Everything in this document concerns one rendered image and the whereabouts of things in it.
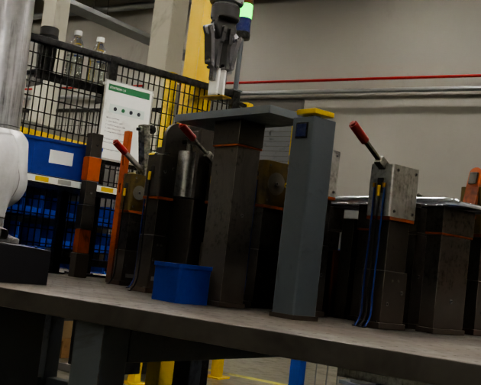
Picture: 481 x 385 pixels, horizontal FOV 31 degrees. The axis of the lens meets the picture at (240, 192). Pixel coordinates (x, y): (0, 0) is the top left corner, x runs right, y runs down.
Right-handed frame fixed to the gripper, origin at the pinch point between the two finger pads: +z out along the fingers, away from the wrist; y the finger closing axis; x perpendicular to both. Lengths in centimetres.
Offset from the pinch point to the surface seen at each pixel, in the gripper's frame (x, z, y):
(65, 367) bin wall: 297, 121, 203
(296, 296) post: -39, 51, -9
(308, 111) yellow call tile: -37.0, 10.8, -9.0
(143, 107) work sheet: 103, -13, 69
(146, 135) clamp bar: 53, 8, 26
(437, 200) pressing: -57, 26, 15
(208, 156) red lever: 8.6, 17.4, 9.2
